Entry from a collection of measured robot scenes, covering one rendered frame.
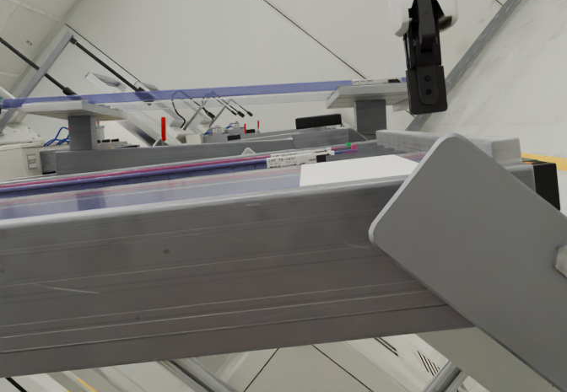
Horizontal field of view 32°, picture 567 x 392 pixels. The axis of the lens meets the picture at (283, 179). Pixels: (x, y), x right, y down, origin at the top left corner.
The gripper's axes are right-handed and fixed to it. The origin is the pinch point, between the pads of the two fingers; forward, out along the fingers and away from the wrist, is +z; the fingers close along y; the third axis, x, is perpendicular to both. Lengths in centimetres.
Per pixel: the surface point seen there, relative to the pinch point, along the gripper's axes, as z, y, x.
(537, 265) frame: 8, -53, 4
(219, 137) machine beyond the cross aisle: 4, 483, 61
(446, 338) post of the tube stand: 32, 41, -4
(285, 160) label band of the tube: 4.7, -0.7, 13.0
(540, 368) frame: 11, -53, 4
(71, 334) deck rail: 9, -49, 21
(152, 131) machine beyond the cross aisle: -4, 462, 96
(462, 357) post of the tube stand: 35, 41, -6
